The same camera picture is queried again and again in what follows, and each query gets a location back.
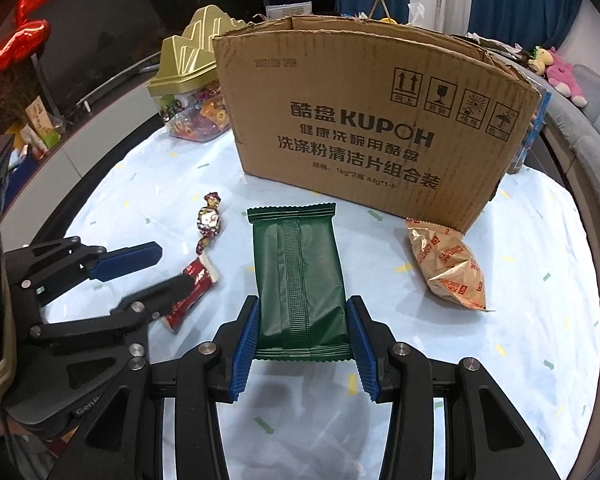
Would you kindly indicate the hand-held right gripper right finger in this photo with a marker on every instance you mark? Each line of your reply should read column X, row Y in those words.
column 365, row 355

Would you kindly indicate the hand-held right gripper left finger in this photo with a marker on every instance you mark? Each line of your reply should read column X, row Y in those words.
column 245, row 355

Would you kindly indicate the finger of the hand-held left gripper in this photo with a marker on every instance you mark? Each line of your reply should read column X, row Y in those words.
column 125, row 260
column 145, row 305

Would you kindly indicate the red snack packet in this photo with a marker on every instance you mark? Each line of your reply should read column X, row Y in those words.
column 195, row 285

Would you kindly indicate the dark green snack packet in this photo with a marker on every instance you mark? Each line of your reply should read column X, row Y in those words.
column 295, row 280

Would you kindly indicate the brown cardboard box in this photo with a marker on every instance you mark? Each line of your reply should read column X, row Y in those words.
column 360, row 125

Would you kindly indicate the red gold wrapped candy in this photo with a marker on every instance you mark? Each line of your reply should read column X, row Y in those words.
column 209, row 220

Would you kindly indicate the white grey television cabinet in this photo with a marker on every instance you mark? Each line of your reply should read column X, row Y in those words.
column 65, row 170

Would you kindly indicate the golden orange biscuit packet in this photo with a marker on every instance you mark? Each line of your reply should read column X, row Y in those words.
column 445, row 265

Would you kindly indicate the green yellow snack bags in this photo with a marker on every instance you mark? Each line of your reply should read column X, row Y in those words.
column 42, row 127

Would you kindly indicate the gold mountain lid candy container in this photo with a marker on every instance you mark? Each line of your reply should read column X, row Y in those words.
column 190, row 60

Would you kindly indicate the black flat television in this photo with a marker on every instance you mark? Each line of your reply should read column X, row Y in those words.
column 110, row 35

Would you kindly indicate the red foil balloon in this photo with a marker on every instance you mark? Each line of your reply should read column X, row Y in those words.
column 15, row 35

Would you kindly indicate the grey sectional sofa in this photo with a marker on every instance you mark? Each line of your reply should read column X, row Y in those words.
column 590, row 110

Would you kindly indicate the pink plush toy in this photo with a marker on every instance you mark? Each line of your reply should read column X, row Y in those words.
column 567, row 77

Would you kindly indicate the yellow plush toy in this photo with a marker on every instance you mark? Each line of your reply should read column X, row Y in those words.
column 540, row 59

